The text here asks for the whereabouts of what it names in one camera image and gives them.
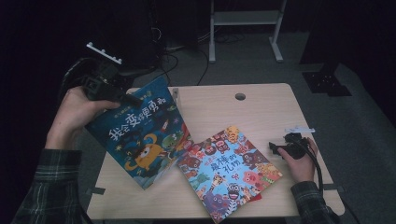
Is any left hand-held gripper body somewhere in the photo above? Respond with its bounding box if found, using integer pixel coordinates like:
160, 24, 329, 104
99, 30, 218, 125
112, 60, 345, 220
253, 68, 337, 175
81, 41, 126, 104

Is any white metal stand frame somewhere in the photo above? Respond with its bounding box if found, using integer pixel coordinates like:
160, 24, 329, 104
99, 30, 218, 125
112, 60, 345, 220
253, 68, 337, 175
208, 0, 288, 64

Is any person's right hand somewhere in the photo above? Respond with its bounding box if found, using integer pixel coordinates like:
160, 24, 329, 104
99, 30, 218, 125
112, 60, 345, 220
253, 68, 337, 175
276, 137, 318, 184

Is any person's left hand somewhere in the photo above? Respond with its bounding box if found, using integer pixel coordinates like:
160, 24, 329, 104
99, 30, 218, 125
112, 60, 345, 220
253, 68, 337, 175
45, 85, 121, 151

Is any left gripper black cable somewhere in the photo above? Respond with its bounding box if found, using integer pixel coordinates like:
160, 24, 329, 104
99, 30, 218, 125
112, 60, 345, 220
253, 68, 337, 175
59, 56, 101, 98

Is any black floor cable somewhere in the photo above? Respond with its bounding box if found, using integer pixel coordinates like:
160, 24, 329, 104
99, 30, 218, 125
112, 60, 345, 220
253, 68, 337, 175
145, 51, 180, 89
196, 48, 210, 87

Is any grey tape strip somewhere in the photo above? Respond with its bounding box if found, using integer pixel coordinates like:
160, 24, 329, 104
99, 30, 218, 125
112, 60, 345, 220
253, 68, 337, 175
85, 186, 106, 197
321, 184, 346, 192

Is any light blue animals picture book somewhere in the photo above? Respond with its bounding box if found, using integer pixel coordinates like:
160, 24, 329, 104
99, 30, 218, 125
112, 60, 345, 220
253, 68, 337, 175
177, 125, 284, 224

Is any dark blue monster picture book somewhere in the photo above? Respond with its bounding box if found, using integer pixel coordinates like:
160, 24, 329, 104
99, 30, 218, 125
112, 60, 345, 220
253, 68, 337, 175
84, 76, 192, 191

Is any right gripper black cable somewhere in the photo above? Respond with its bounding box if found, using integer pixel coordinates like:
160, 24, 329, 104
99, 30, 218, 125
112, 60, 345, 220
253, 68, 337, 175
295, 138, 325, 197

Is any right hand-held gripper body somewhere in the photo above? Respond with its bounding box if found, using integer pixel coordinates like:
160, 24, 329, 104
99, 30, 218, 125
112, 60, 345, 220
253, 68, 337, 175
281, 125, 316, 161

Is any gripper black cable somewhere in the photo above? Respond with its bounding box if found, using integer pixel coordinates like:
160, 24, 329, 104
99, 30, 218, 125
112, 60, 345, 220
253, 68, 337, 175
295, 138, 325, 197
59, 56, 101, 98

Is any black stand base plate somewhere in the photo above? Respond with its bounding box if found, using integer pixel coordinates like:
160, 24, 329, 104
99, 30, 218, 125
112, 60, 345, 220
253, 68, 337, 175
116, 69, 135, 94
301, 62, 353, 98

